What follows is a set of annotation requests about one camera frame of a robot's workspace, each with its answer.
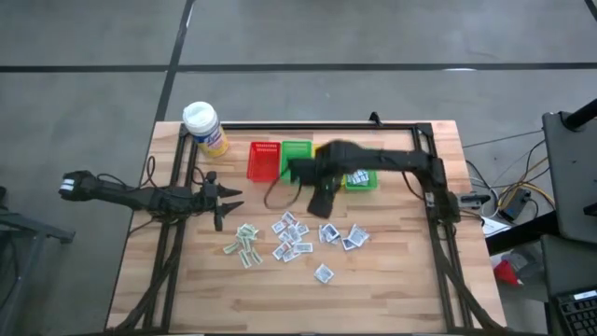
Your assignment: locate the yellow plastic basket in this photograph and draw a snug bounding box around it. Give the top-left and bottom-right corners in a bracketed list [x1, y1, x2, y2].
[312, 145, 347, 189]

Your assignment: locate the red plastic basket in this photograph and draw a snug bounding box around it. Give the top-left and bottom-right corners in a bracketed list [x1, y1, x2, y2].
[245, 141, 282, 184]

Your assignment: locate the dark grey desk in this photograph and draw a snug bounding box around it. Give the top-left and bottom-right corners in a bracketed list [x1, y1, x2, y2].
[539, 232, 597, 336]

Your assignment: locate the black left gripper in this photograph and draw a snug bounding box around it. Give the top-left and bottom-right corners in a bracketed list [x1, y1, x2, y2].
[200, 171, 245, 231]

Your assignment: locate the thick black post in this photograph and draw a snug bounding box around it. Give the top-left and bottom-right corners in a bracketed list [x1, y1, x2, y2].
[561, 96, 597, 133]

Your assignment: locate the black keyboard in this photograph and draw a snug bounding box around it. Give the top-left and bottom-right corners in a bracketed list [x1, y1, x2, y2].
[553, 287, 597, 336]

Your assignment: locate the Lysol wipes canister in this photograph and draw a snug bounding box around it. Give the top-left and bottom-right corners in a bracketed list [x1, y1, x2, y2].
[181, 101, 230, 159]

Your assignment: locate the grey side table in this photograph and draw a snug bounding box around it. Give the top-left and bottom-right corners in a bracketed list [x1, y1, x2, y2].
[541, 110, 597, 245]

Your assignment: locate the yellow cable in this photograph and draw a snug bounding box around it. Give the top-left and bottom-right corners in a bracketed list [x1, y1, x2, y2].
[529, 184, 557, 206]

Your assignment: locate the black aluminium rig frame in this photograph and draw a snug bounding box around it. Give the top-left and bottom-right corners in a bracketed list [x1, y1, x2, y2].
[107, 121, 509, 336]

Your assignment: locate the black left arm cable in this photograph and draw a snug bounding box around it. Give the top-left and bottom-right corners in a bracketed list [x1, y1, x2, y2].
[141, 154, 157, 188]

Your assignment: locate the red floor object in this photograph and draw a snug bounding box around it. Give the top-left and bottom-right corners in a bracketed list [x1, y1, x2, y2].
[493, 259, 522, 287]

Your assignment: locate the black tripod stand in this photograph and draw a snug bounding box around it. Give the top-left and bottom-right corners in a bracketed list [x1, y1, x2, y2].
[0, 185, 76, 336]

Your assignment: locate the black power brick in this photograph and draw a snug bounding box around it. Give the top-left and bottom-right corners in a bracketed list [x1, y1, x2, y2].
[497, 189, 531, 224]

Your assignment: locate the white paper sheet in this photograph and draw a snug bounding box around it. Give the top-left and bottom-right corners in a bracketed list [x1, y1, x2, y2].
[479, 215, 512, 238]

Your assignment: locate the green plastic basket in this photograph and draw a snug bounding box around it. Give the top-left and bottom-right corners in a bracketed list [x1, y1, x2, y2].
[279, 140, 313, 183]
[343, 165, 379, 191]

